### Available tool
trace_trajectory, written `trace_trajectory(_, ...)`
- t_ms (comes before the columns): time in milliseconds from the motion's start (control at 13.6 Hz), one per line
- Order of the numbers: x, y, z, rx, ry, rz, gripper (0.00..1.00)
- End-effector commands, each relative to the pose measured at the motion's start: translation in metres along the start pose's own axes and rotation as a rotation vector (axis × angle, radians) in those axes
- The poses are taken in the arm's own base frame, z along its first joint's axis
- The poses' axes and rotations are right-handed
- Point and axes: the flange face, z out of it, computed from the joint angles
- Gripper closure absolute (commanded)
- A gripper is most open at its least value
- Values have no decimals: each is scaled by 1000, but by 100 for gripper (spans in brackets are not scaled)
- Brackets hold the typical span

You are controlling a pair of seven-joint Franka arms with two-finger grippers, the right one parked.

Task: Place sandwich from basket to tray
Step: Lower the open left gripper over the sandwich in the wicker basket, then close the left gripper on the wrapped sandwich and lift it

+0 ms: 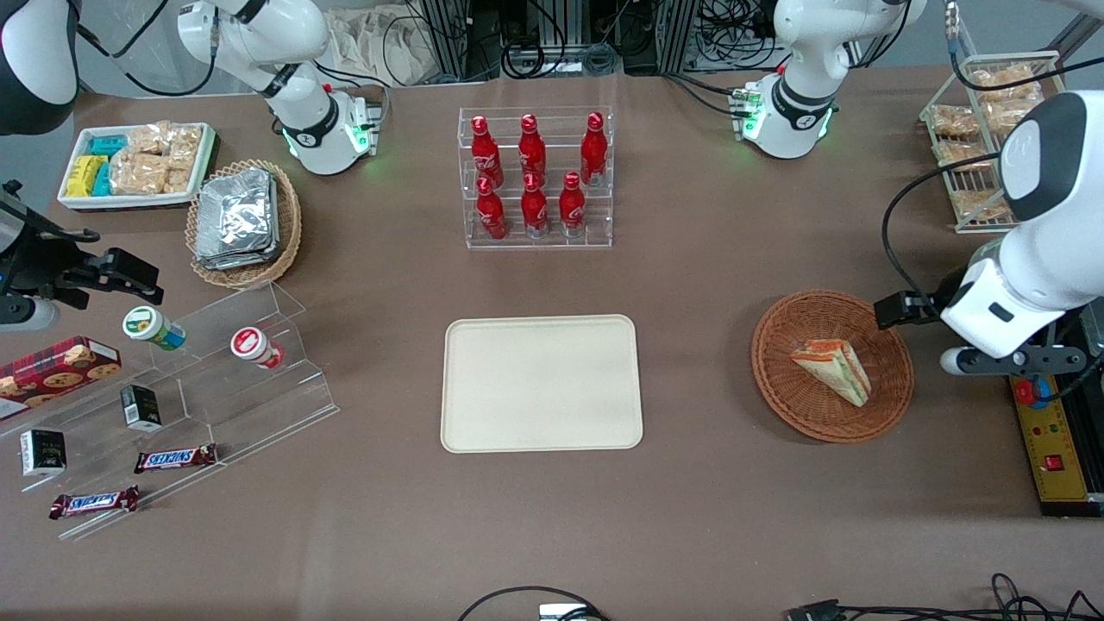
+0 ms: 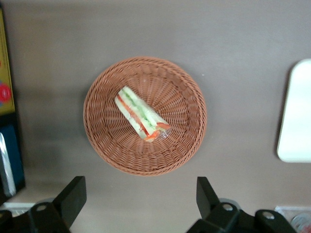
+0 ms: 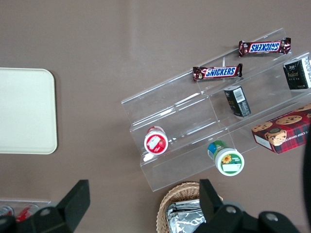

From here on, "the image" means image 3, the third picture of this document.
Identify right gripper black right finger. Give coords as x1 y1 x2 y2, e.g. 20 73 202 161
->
194 179 253 233

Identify cream plastic tray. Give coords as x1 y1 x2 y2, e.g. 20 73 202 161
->
0 67 58 155

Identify Snickers chocolate bar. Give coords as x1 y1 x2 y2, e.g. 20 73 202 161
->
192 63 243 83
238 37 292 58

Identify green lid sunflower cup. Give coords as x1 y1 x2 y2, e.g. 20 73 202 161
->
207 140 245 176

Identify clear acrylic bottle rack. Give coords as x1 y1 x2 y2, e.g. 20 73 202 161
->
0 198 52 219

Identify light wicker basket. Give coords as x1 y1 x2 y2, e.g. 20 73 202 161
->
156 182 224 233

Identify foil wrapped sandwich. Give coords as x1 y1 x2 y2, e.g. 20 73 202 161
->
166 199 207 233

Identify small black drink carton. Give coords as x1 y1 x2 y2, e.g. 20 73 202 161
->
283 56 311 90
223 85 252 118

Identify red lid yogurt cup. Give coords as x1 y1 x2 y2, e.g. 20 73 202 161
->
143 125 169 155

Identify clear acrylic stepped display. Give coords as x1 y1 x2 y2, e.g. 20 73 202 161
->
121 27 311 193

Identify red cola bottle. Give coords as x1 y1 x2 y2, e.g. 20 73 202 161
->
0 205 15 219
15 203 40 223

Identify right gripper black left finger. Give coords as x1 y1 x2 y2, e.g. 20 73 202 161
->
17 179 91 233

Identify red tartan cookie box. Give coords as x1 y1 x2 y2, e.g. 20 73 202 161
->
251 103 311 154

